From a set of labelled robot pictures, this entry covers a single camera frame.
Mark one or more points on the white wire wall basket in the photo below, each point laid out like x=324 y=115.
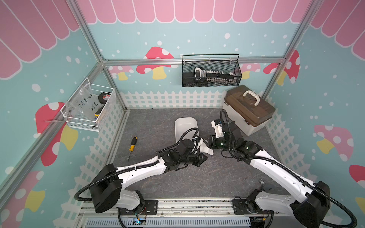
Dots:
x=101 y=114

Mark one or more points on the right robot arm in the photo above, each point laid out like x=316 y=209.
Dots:
x=308 y=202

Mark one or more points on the yellow black screwdriver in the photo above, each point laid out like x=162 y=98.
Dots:
x=132 y=147

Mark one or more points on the brown lid storage box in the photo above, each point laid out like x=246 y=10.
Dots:
x=247 y=109

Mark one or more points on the clear labelled plastic bag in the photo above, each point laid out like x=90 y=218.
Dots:
x=83 y=104

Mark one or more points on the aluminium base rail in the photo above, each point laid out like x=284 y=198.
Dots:
x=173 y=213

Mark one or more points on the socket set in basket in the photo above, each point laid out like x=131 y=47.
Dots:
x=214 y=77

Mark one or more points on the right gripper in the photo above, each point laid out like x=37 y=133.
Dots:
x=211 y=141

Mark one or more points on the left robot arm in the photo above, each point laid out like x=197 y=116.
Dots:
x=109 y=188

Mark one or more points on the black wire wall basket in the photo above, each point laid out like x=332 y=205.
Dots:
x=216 y=62

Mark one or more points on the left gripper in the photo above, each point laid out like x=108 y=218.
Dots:
x=199 y=161

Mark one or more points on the white plastic tray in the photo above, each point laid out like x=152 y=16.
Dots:
x=182 y=125

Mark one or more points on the black tape roll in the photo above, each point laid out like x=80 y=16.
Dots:
x=104 y=97

